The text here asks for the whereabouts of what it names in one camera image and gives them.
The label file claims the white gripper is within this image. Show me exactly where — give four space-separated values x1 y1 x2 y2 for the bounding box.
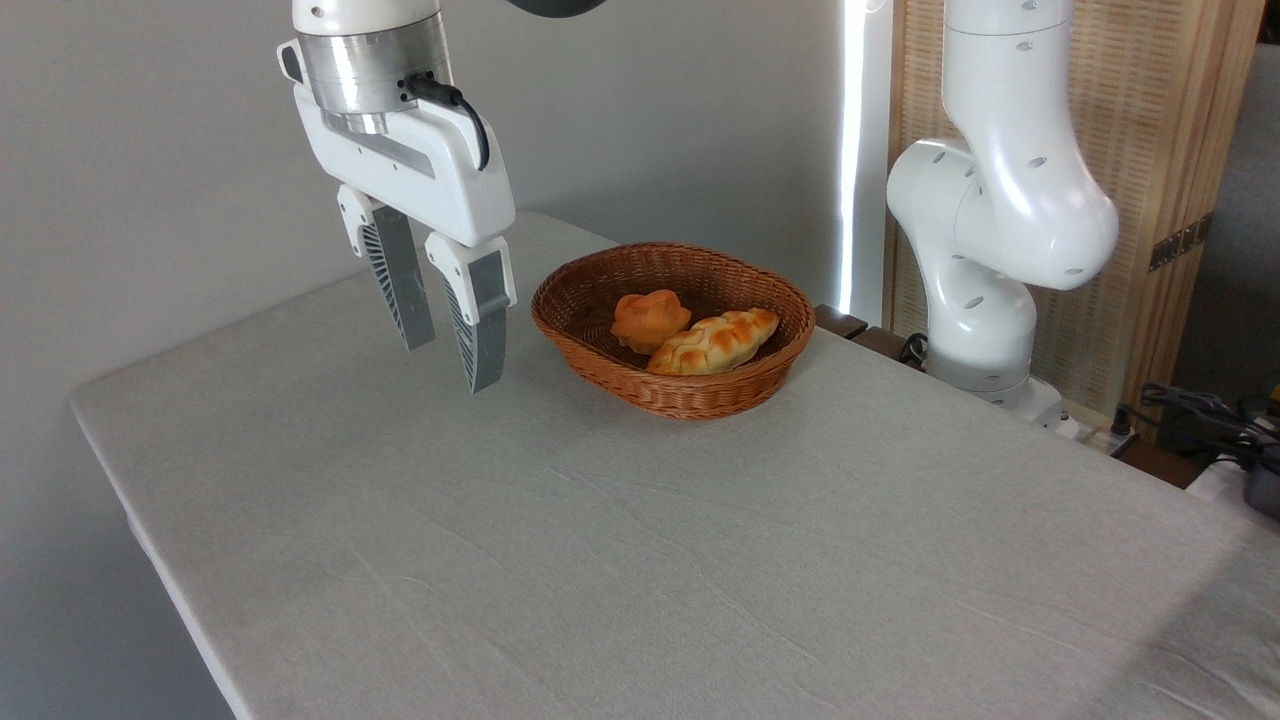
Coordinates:
291 84 518 395

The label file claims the round orange bread roll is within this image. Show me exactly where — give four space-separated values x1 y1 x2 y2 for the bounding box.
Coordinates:
610 289 693 356

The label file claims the braided golden bread loaf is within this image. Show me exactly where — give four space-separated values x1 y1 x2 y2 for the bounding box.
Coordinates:
646 308 781 377

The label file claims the brown wicker basket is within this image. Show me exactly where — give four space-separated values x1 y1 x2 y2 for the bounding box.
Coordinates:
530 241 817 421

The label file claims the light gray tablecloth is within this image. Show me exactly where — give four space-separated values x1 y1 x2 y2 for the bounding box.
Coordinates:
68 210 1280 720

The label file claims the white power strip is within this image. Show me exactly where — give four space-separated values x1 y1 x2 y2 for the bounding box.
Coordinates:
1062 418 1141 457

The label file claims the brass screen hinge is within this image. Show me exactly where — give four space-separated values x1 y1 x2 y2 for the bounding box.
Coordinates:
1148 212 1215 272

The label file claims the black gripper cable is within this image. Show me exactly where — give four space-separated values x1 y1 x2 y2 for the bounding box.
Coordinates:
403 73 492 172

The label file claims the bamboo folding screen wooden frame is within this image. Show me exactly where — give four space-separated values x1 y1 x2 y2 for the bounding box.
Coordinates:
885 0 1267 426

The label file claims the black cable bundle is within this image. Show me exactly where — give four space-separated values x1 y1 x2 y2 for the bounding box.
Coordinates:
1112 382 1280 473

